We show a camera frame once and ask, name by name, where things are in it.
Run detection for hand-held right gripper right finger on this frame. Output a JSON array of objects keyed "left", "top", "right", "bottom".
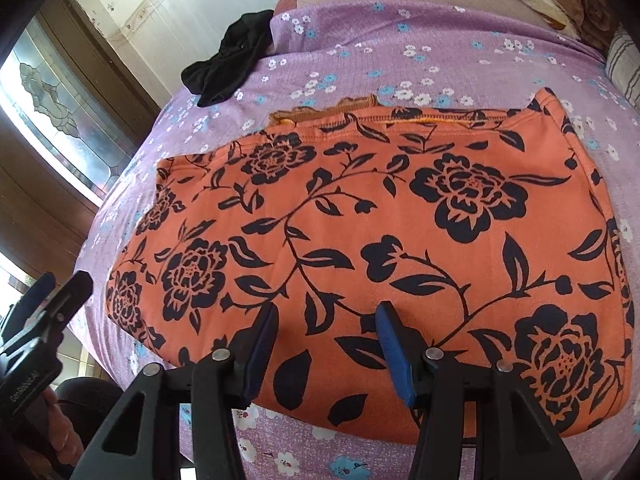
[{"left": 375, "top": 301, "right": 583, "bottom": 480}]

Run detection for wooden door with stained glass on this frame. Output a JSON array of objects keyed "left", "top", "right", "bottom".
[{"left": 0, "top": 0, "right": 168, "bottom": 311}]

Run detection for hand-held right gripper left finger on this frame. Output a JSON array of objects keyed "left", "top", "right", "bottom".
[{"left": 70, "top": 301, "right": 279, "bottom": 480}]

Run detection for striped pillow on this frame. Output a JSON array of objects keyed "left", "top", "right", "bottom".
[{"left": 605, "top": 27, "right": 640, "bottom": 106}]

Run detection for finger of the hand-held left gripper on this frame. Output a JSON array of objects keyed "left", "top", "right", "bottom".
[
  {"left": 0, "top": 270, "right": 94, "bottom": 358},
  {"left": 0, "top": 272, "right": 56, "bottom": 336}
]

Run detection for person's left hand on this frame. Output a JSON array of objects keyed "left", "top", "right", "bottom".
[{"left": 27, "top": 387, "right": 85, "bottom": 476}]

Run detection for orange black floral garment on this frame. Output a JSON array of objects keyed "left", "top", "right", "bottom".
[{"left": 106, "top": 87, "right": 632, "bottom": 448}]

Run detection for purple floral bedsheet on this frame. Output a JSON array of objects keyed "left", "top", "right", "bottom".
[{"left": 67, "top": 0, "right": 640, "bottom": 480}]

